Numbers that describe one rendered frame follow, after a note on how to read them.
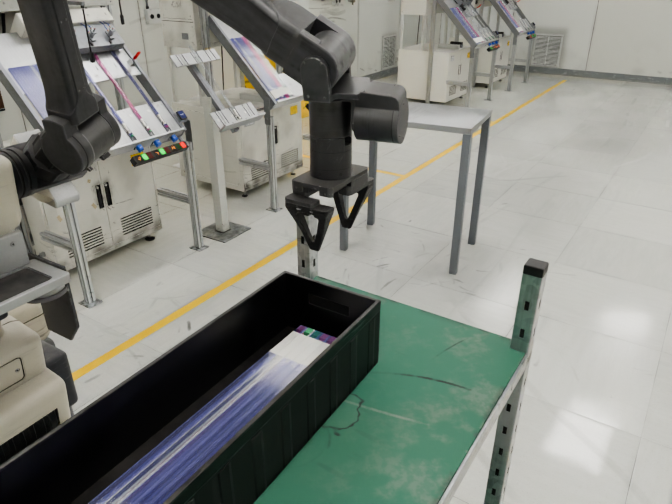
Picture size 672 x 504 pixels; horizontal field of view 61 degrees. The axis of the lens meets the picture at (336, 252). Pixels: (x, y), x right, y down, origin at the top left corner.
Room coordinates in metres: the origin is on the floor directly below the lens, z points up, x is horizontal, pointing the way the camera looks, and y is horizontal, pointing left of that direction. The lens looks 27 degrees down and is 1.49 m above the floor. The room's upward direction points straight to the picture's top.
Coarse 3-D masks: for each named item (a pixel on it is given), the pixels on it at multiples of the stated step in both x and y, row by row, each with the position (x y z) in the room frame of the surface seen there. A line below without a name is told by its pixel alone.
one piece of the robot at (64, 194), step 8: (16, 136) 0.98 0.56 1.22; (24, 136) 0.99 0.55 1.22; (64, 184) 0.97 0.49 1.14; (72, 184) 0.98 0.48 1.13; (56, 192) 0.95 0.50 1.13; (64, 192) 0.96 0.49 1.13; (72, 192) 0.97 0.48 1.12; (56, 200) 0.94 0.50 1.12; (64, 200) 0.95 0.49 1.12; (72, 200) 0.97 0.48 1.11
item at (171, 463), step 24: (288, 336) 0.70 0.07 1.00; (312, 336) 0.70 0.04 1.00; (264, 360) 0.64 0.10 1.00; (288, 360) 0.64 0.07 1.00; (312, 360) 0.64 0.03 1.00; (240, 384) 0.59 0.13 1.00; (264, 384) 0.59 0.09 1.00; (216, 408) 0.55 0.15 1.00; (240, 408) 0.55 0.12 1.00; (192, 432) 0.51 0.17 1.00; (216, 432) 0.51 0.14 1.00; (144, 456) 0.47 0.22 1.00; (168, 456) 0.47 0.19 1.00; (192, 456) 0.47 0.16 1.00; (120, 480) 0.43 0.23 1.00; (144, 480) 0.44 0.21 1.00; (168, 480) 0.43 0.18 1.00
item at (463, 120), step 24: (408, 120) 2.85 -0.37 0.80; (432, 120) 2.85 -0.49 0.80; (456, 120) 2.85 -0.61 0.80; (480, 120) 2.85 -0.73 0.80; (480, 144) 3.06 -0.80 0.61; (480, 168) 3.06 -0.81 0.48; (480, 192) 3.05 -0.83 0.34; (456, 216) 2.69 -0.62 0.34; (456, 240) 2.69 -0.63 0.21; (456, 264) 2.68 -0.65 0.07
